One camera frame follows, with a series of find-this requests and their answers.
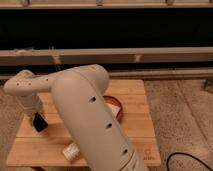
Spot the brown ceramic bowl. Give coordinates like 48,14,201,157
104,95,123,120

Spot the black cable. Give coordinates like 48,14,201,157
166,152,213,171

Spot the long grey rail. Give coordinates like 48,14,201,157
0,46,213,66

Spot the white plastic bottle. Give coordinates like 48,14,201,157
63,143,80,161

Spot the black eraser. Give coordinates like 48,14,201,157
33,113,48,132

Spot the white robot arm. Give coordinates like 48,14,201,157
4,64,148,171

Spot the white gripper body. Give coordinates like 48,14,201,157
20,94,43,116

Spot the white sponge block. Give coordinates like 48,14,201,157
108,103,120,117

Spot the wooden table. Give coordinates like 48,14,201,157
6,80,161,168

